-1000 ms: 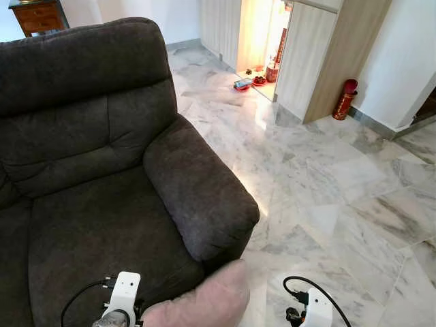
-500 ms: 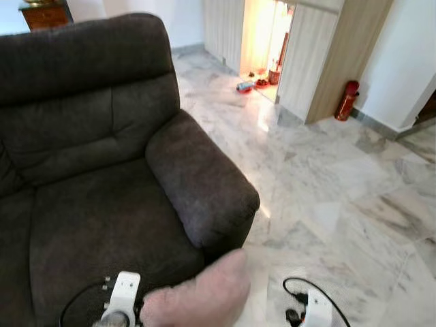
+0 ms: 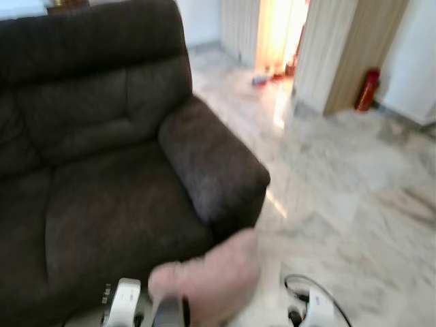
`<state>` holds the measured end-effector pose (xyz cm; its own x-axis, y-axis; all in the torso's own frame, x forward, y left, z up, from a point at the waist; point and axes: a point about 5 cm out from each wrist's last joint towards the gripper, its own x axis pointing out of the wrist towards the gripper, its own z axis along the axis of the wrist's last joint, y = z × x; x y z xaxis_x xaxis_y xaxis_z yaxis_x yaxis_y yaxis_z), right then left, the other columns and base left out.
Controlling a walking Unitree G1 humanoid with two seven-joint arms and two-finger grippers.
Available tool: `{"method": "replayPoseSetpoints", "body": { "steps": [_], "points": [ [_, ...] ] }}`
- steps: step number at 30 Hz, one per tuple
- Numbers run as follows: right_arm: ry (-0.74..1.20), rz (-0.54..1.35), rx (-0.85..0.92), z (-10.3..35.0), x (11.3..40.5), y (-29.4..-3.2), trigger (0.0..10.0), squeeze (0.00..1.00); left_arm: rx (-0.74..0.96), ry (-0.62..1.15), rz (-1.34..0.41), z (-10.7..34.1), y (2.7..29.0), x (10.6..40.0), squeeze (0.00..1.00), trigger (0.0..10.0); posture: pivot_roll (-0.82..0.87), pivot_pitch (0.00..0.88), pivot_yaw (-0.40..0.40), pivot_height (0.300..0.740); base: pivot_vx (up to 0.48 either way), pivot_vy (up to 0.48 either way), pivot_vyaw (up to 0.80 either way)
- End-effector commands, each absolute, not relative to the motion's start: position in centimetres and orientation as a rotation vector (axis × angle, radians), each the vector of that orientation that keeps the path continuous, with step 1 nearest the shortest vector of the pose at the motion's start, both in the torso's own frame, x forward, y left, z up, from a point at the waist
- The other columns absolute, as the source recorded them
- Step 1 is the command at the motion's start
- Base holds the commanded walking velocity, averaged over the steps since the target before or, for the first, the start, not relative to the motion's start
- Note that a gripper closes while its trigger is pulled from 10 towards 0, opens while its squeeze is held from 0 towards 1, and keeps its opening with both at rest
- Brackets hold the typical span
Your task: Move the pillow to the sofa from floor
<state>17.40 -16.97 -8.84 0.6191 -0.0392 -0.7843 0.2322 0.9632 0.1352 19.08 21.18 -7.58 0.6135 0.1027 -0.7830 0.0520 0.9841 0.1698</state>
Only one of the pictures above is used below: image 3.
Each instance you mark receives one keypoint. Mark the pink plush pillow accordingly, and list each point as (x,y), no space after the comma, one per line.
(214,272)

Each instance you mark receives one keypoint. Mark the dark brown fabric sofa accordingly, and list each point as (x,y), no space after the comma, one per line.
(102,136)

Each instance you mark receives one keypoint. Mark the red fire extinguisher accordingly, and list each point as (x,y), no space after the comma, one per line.
(368,90)

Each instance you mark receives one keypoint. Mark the red bowl with blue contents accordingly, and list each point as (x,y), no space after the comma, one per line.
(261,80)

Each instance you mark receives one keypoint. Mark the red urn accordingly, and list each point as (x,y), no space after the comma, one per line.
(291,68)

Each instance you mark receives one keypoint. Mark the ribbed cabinet with wooden side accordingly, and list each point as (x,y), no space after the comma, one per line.
(340,54)

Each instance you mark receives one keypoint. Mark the ribbed beige cabinet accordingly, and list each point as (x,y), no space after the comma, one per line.
(240,30)

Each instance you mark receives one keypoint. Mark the brown wooden furniture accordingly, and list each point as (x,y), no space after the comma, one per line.
(68,3)

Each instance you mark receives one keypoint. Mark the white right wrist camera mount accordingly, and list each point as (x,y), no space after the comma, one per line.
(319,312)

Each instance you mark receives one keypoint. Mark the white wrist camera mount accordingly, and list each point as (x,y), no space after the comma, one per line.
(319,312)
(124,300)

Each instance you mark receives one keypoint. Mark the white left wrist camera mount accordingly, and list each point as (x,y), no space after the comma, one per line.
(124,300)

